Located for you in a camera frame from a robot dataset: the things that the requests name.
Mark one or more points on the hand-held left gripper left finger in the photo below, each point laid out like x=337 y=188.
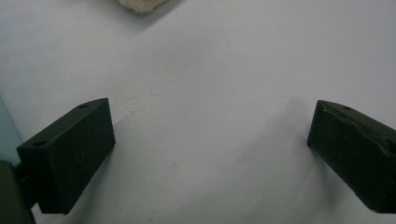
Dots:
x=68 y=155

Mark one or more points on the beige glove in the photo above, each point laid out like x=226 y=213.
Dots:
x=141 y=4

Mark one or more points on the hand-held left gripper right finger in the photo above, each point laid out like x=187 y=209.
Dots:
x=351 y=149

